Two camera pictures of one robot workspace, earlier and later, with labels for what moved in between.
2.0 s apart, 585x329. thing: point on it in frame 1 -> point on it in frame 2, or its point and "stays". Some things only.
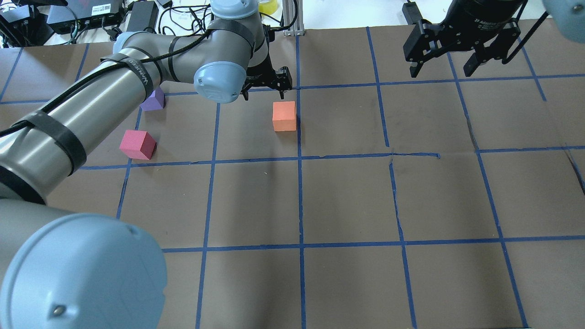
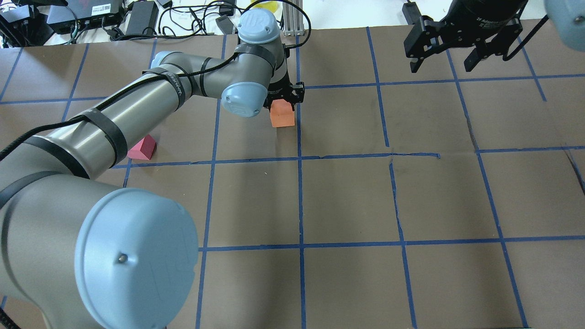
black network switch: x=78 y=15 stays
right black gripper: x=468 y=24 stays
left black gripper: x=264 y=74 -> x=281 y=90
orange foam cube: x=284 y=116 stays
